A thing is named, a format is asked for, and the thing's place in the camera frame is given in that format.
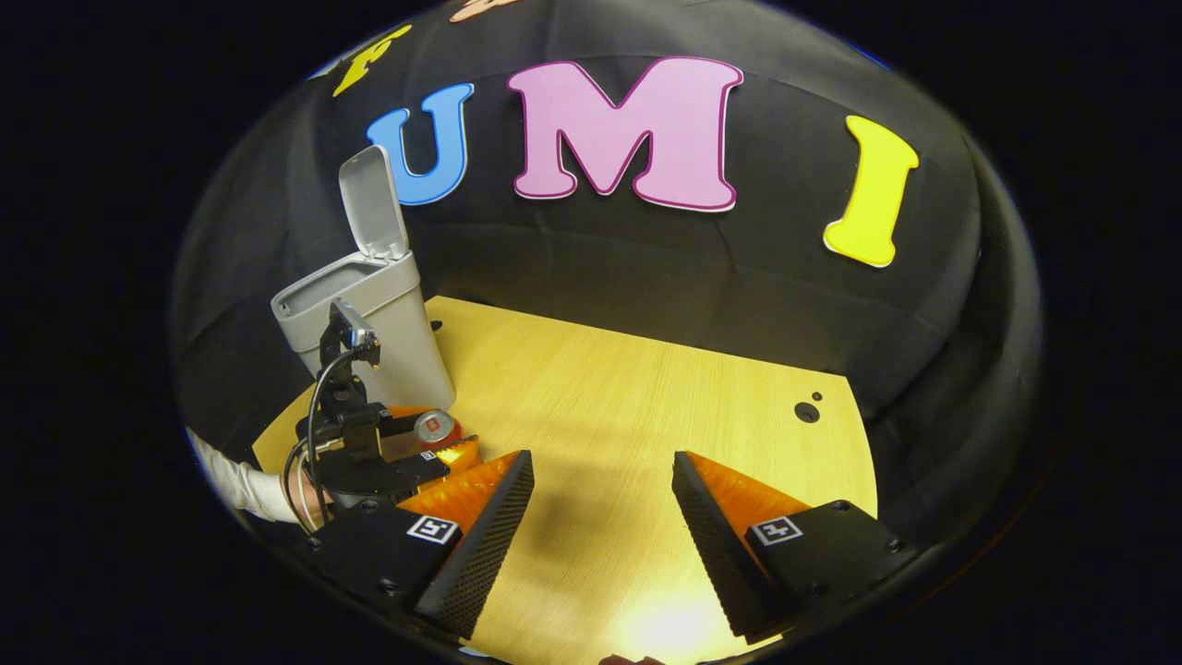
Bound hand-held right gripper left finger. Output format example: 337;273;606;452
309;450;537;641

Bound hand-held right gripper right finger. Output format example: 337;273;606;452
671;451;920;645

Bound red pop can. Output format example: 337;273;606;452
413;409;463;451

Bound grey desktop garbage bin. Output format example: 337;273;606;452
271;145;457;412

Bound wooden desktop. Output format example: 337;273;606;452
251;296;878;661

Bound black backdrop cloth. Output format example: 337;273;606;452
171;0;1044;555

